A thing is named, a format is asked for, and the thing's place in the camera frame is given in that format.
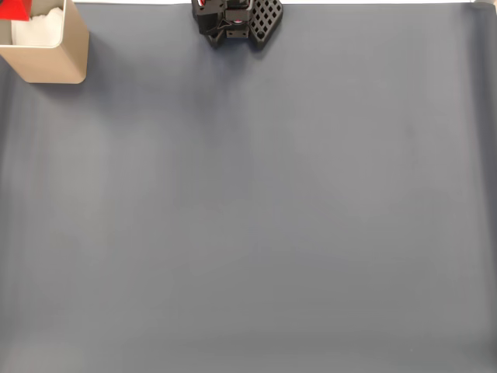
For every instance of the grey table mat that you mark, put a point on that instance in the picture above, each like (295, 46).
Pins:
(310, 233)

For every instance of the white foam padding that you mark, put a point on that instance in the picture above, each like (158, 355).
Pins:
(39, 33)

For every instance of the beige box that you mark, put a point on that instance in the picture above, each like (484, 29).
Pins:
(58, 64)

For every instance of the red cube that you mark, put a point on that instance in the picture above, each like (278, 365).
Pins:
(13, 9)

